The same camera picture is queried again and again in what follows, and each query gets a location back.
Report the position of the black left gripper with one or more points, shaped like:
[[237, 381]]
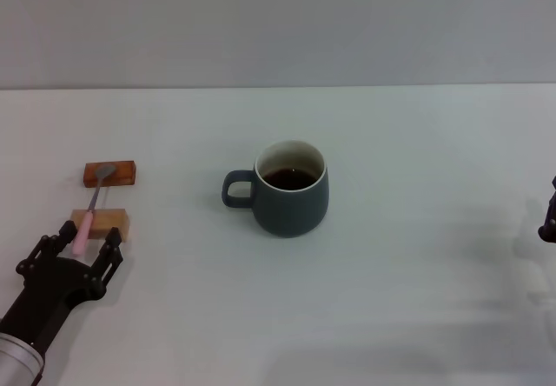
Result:
[[52, 286]]

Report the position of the dark coffee liquid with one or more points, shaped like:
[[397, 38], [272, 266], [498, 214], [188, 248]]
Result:
[[290, 179]]

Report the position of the grey ceramic cup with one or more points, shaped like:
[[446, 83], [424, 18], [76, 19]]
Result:
[[289, 212]]

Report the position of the light wooden block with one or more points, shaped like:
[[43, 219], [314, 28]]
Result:
[[108, 221]]

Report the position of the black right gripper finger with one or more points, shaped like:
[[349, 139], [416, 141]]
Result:
[[551, 225]]

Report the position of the reddish brown wooden block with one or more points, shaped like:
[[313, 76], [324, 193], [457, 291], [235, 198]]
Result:
[[126, 173]]

